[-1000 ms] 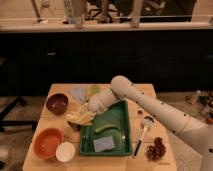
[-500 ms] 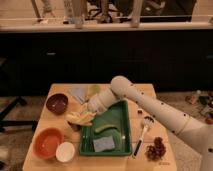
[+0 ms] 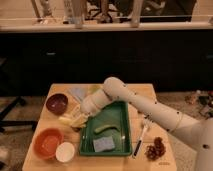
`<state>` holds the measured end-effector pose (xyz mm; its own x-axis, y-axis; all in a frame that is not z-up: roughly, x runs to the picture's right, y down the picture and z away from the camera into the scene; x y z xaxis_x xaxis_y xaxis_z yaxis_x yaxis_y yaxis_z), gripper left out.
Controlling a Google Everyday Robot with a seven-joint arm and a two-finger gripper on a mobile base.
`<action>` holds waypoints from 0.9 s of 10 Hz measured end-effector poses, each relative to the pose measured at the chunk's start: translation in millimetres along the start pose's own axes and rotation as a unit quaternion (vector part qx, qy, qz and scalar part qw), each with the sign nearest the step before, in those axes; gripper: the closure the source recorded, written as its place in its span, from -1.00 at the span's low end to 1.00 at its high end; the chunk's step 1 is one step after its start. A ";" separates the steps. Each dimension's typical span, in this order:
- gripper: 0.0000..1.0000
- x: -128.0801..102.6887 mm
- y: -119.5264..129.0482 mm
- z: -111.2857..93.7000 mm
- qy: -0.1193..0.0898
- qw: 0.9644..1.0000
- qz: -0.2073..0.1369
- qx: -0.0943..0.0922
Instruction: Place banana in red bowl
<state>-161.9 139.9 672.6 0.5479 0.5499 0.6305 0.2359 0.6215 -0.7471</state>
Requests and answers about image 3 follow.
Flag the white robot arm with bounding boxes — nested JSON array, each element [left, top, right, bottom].
[[80, 77, 213, 171]]

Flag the green pepper toy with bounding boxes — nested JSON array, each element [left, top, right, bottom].
[[94, 125, 119, 134]]

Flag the brown grape bunch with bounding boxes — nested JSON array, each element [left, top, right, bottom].
[[145, 137, 166, 161]]

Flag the green plastic tray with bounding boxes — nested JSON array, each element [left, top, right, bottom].
[[79, 101, 132, 156]]

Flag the yellow banana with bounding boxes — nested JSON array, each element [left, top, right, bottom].
[[59, 114, 88, 128]]

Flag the black cabinet counter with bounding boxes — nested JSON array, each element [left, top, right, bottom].
[[0, 30, 213, 95]]

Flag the black chair base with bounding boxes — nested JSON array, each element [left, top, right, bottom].
[[0, 96, 38, 133]]

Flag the orange red bowl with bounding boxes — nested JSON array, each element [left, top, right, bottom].
[[33, 128, 64, 160]]

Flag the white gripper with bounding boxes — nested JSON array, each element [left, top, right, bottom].
[[80, 89, 110, 117]]

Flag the blue sponge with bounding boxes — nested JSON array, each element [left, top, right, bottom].
[[93, 136, 115, 152]]

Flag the dark maroon bowl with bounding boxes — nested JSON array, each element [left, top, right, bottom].
[[46, 93, 68, 115]]

